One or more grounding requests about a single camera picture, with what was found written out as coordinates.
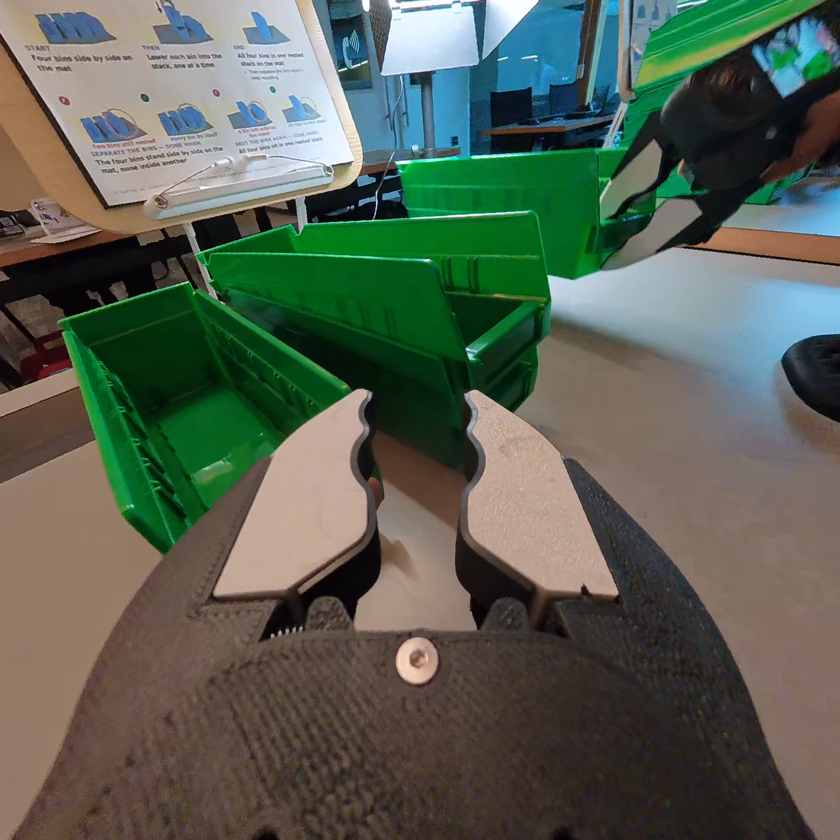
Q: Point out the person's right hand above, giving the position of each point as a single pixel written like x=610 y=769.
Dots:
x=823 y=131

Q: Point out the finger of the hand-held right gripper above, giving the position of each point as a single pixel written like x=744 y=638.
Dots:
x=656 y=233
x=633 y=177

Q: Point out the white stand strut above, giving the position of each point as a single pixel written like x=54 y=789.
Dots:
x=300 y=210

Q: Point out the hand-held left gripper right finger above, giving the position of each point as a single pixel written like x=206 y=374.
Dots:
x=531 y=525

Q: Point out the printed instruction sheet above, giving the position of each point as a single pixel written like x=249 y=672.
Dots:
x=197 y=79

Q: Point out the white studio light softbox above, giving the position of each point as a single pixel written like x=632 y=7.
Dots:
x=426 y=39

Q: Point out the white page holder bar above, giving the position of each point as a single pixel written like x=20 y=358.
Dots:
x=229 y=190

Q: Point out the stack of green bins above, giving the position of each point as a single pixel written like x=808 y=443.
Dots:
x=689 y=39

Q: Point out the metal pole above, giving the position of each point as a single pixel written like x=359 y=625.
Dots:
x=428 y=111

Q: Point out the instruction sheet on board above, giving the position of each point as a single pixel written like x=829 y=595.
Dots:
x=26 y=131

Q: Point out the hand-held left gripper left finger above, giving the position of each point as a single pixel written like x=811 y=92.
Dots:
x=308 y=518

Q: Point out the white stand rod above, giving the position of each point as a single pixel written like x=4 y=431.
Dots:
x=193 y=246

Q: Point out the person's left hand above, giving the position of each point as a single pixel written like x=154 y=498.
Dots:
x=376 y=493

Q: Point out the orange-topped office desk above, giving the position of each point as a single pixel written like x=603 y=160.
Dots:
x=544 y=124

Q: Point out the wood-edged white desk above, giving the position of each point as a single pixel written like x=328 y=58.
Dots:
x=787 y=246

